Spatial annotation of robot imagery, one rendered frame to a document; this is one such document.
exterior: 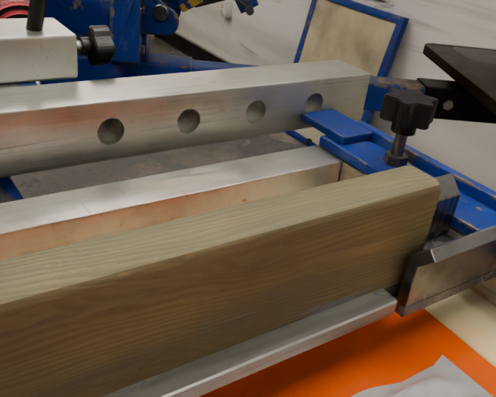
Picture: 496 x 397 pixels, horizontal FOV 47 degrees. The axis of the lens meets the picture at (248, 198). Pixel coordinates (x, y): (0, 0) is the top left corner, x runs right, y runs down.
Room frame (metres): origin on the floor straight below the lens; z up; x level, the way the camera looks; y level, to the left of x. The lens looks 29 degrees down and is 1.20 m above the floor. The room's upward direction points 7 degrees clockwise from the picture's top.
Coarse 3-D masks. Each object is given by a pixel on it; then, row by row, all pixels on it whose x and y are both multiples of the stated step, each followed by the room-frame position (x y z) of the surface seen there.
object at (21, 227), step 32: (256, 160) 0.44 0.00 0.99; (288, 160) 0.45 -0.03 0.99; (320, 160) 0.46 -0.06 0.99; (64, 192) 0.35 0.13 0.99; (96, 192) 0.36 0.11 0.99; (128, 192) 0.36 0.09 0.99; (160, 192) 0.37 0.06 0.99; (192, 192) 0.37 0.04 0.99; (224, 192) 0.39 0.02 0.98; (256, 192) 0.41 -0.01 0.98; (288, 192) 0.43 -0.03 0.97; (0, 224) 0.30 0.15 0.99; (32, 224) 0.31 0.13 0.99; (64, 224) 0.32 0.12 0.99; (96, 224) 0.33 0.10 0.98; (128, 224) 0.34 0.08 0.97; (0, 256) 0.29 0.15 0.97; (480, 288) 0.34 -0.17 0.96
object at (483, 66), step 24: (432, 48) 1.13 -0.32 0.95; (456, 48) 1.16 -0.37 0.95; (480, 48) 1.19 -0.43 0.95; (96, 72) 0.87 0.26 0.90; (120, 72) 0.88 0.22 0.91; (144, 72) 0.88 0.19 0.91; (168, 72) 0.89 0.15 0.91; (456, 72) 0.99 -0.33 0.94; (480, 72) 0.99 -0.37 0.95; (432, 96) 0.95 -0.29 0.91; (456, 96) 0.95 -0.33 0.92; (480, 96) 0.89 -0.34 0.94; (456, 120) 0.95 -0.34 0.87; (480, 120) 0.96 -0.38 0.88
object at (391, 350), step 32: (384, 320) 0.30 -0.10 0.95; (416, 320) 0.30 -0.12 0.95; (320, 352) 0.26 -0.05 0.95; (352, 352) 0.26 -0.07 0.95; (384, 352) 0.27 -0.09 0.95; (416, 352) 0.27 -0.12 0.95; (448, 352) 0.28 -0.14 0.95; (256, 384) 0.23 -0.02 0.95; (288, 384) 0.23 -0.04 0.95; (320, 384) 0.24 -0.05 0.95; (352, 384) 0.24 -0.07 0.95; (384, 384) 0.24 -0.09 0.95; (480, 384) 0.25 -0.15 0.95
